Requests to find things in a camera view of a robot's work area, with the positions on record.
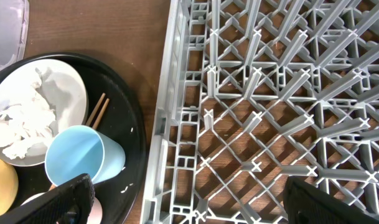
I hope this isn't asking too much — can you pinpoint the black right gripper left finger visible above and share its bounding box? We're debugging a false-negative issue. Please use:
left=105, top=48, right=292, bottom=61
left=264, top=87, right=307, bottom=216
left=0, top=174, right=95, bottom=224

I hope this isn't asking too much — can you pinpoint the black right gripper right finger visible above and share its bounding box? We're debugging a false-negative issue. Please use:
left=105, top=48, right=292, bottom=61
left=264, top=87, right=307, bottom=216
left=283, top=176, right=379, bottom=224

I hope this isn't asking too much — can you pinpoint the yellow bowl with food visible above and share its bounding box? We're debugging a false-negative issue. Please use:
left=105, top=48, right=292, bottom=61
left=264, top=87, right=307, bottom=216
left=0, top=159, right=19, bottom=216

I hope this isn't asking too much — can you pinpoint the white plate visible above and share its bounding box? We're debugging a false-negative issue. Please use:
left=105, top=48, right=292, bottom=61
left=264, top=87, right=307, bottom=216
left=0, top=58, right=89, bottom=167

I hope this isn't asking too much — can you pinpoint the round black tray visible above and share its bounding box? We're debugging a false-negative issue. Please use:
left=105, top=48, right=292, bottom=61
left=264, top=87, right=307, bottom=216
left=0, top=53, right=147, bottom=223

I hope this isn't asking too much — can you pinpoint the grey dishwasher rack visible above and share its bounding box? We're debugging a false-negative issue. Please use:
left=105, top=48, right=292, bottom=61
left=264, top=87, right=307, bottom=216
left=140, top=0, right=379, bottom=223

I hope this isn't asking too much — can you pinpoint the light blue cup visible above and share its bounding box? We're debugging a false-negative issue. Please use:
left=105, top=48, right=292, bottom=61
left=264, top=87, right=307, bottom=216
left=45, top=125, right=126, bottom=186

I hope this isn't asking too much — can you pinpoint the white tissue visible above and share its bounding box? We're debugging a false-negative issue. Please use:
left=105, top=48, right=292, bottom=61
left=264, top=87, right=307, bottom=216
left=0, top=69, right=56, bottom=159

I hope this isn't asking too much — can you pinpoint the clear plastic bin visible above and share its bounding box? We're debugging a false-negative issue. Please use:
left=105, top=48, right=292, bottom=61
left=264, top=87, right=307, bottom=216
left=0, top=0, right=29, bottom=71

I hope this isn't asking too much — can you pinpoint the wooden chopstick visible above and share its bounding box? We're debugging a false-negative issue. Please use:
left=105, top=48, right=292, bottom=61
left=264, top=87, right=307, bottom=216
left=85, top=93, right=106, bottom=126
left=92, top=98, right=110, bottom=129

